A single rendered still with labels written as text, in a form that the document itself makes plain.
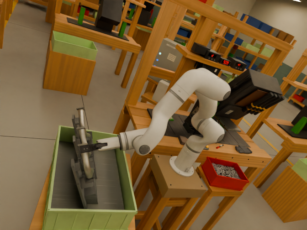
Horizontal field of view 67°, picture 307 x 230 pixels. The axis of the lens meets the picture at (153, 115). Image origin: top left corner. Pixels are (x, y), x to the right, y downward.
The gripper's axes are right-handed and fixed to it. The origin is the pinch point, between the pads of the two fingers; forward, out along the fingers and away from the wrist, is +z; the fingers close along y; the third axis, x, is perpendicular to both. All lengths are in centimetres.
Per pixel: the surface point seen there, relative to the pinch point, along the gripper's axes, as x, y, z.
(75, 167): 7.1, -0.7, 5.4
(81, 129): -10.8, -12.8, 1.6
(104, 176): 16.8, -40.0, -4.8
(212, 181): 40, -65, -83
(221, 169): 35, -72, -96
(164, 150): 10, -77, -54
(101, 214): 31.3, -10.4, -1.4
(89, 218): 31.6, -10.9, 4.4
